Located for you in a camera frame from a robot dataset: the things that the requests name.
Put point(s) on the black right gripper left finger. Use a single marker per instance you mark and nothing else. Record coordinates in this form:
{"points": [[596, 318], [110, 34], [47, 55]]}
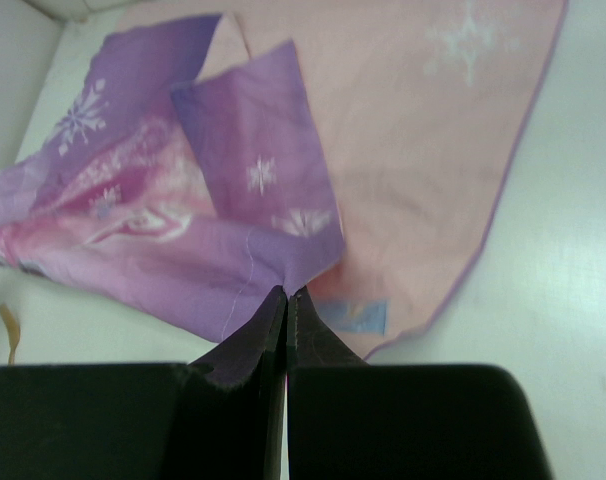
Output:
{"points": [[215, 418]]}

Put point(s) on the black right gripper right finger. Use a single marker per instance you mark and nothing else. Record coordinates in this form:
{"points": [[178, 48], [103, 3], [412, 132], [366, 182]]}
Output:
{"points": [[351, 420]]}

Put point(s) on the gold fork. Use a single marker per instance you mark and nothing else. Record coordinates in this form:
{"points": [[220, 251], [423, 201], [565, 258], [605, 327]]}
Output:
{"points": [[13, 330]]}

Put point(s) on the purple pink Elsa placemat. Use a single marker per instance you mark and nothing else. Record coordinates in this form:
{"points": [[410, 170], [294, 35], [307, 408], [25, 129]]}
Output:
{"points": [[354, 148]]}

